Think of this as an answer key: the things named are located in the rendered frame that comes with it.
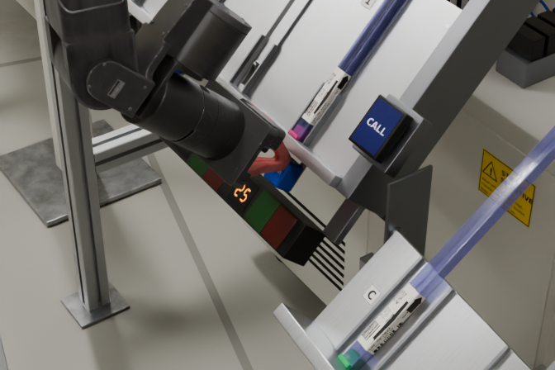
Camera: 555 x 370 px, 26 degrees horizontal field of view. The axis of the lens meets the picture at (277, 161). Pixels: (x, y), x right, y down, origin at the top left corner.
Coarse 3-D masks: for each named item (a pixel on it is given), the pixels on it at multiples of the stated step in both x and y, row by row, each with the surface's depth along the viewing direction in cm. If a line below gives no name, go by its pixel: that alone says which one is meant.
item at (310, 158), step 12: (132, 0) 138; (132, 12) 136; (144, 12) 135; (228, 84) 123; (240, 96) 122; (276, 120) 121; (288, 144) 116; (300, 144) 115; (300, 156) 114; (312, 156) 113; (312, 168) 113; (324, 168) 112; (324, 180) 112; (336, 180) 111
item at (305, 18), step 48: (144, 0) 139; (240, 0) 129; (288, 0) 125; (336, 0) 121; (432, 0) 113; (240, 48) 127; (288, 48) 123; (336, 48) 119; (384, 48) 115; (432, 48) 112; (288, 96) 121; (336, 96) 116; (384, 96) 113; (336, 144) 115
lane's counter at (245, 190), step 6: (252, 180) 121; (246, 186) 122; (252, 186) 121; (258, 186) 121; (234, 192) 122; (240, 192) 122; (246, 192) 121; (252, 192) 121; (228, 198) 123; (234, 198) 122; (240, 198) 122; (246, 198) 121; (234, 204) 122; (240, 204) 121; (246, 204) 121; (240, 210) 121
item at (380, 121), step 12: (372, 108) 108; (384, 108) 107; (372, 120) 107; (384, 120) 106; (396, 120) 106; (360, 132) 108; (372, 132) 107; (384, 132) 106; (360, 144) 107; (372, 144) 106
